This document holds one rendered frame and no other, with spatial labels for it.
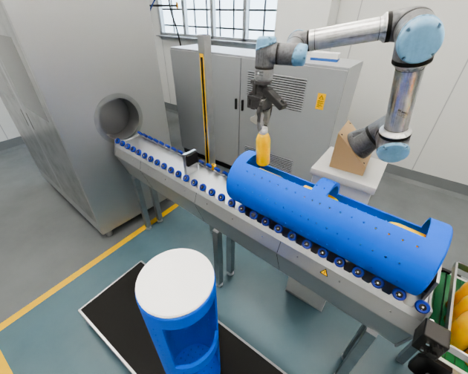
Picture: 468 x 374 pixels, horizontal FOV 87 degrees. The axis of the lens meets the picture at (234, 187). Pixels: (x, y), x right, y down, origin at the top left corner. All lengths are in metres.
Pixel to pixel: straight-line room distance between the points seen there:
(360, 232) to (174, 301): 0.70
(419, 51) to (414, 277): 0.71
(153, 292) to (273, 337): 1.21
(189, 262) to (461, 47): 3.33
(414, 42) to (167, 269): 1.09
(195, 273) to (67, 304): 1.58
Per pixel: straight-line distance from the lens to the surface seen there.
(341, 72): 2.44
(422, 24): 1.00
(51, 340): 2.30
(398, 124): 1.16
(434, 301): 1.34
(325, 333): 2.09
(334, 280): 1.22
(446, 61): 3.63
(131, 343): 1.89
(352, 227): 1.02
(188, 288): 0.93
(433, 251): 1.03
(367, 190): 1.34
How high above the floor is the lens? 1.82
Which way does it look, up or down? 36 degrees down
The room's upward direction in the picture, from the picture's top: 1 degrees clockwise
